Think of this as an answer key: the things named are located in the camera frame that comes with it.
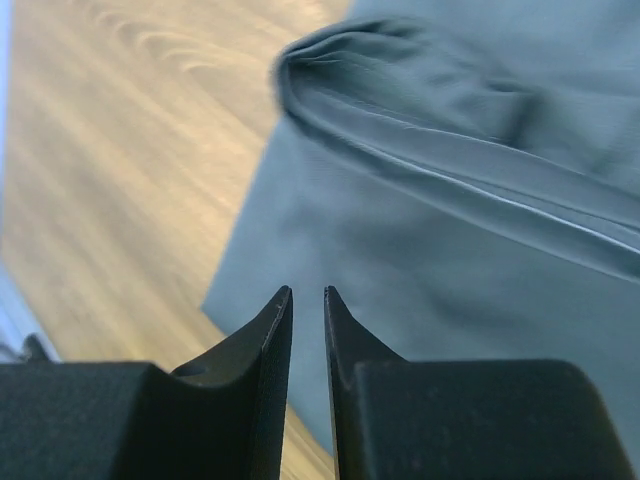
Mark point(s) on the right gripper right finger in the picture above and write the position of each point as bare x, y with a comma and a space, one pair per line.
486, 419

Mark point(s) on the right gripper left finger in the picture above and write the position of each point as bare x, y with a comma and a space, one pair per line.
218, 416

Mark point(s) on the grey t shirt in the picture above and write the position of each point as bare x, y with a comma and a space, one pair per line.
466, 174

